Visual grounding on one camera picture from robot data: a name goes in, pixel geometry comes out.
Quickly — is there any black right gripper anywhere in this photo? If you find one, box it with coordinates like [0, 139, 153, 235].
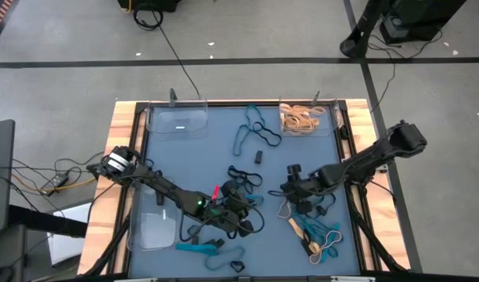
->
[279, 169, 326, 201]

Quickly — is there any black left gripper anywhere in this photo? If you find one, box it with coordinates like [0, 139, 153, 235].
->
[207, 194, 256, 240]

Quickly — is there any tan rubber band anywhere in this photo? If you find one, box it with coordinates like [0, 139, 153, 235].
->
[308, 229, 344, 266]
[281, 113, 321, 132]
[286, 109, 315, 128]
[297, 104, 326, 118]
[280, 103, 305, 123]
[287, 217, 305, 240]

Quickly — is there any whitish rubber band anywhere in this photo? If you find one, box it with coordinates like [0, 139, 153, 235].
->
[276, 197, 293, 220]

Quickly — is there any clear plastic basket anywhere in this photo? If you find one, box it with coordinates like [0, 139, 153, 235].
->
[278, 98, 341, 138]
[145, 96, 209, 141]
[126, 183, 178, 252]

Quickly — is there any black rig strut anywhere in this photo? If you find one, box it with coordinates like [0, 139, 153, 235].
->
[347, 186, 405, 273]
[84, 214, 131, 277]

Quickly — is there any black stand pole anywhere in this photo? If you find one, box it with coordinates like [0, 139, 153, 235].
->
[339, 0, 384, 59]

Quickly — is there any white board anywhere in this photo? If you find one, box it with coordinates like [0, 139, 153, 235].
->
[46, 201, 93, 266]

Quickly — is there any black power adapter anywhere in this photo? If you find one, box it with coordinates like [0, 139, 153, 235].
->
[46, 173, 71, 188]

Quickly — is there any black bar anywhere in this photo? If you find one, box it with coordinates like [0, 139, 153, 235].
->
[7, 204, 88, 239]

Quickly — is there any black equipment box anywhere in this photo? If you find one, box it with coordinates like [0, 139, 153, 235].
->
[379, 0, 468, 45]

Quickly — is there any black equipment case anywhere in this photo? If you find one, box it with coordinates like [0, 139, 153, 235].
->
[117, 0, 182, 13]

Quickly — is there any black table frame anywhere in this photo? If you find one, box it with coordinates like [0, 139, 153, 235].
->
[106, 98, 412, 280]

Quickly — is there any yellow floor cable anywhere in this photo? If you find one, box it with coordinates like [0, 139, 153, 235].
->
[11, 172, 98, 193]

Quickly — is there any black coiled floor cable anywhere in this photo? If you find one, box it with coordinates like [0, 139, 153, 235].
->
[132, 2, 203, 101]

